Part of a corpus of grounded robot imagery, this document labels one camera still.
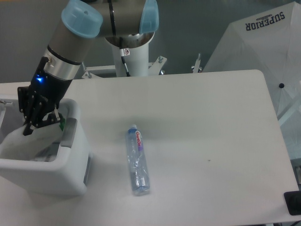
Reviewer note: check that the white plastic trash can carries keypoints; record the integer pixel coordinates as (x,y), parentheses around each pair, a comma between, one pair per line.
(67,174)

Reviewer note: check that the white plastic bag green tag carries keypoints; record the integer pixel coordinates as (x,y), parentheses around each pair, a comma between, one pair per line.
(17,146)

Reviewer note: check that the paper sheet in bin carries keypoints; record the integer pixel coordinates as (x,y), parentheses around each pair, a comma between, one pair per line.
(48,154)

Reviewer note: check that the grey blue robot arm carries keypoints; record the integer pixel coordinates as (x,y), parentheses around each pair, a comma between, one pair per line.
(125,23)

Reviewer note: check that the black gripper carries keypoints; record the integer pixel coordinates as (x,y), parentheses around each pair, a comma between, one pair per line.
(44,94)

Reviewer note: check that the black device at edge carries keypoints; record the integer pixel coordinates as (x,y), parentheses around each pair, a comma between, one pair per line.
(293,202)

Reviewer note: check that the white Superior umbrella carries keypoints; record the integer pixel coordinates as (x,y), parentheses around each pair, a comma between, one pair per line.
(271,43)

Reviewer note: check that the clear plastic water bottle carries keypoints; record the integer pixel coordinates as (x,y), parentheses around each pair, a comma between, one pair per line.
(137,164)

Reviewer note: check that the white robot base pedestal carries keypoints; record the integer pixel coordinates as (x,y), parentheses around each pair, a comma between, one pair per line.
(131,55)

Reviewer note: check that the white metal mounting bracket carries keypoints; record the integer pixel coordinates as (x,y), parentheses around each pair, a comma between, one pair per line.
(124,68)

